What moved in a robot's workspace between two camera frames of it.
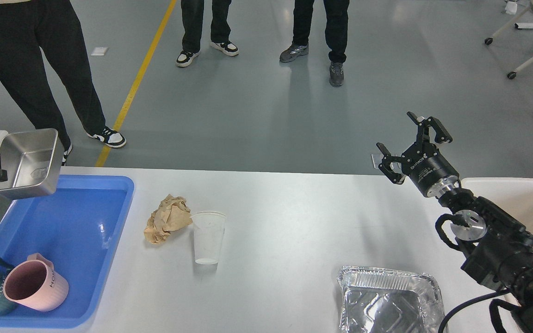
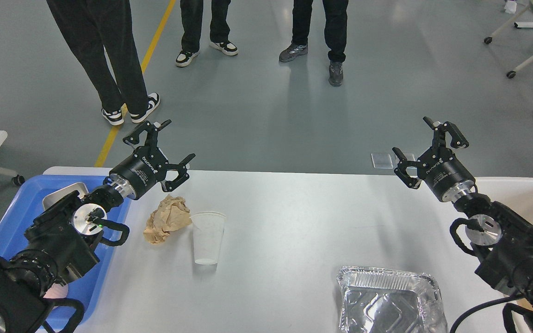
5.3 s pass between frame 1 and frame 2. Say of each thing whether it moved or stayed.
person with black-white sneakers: stayed
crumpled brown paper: stayed
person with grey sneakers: stayed
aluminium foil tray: stayed
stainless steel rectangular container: moved
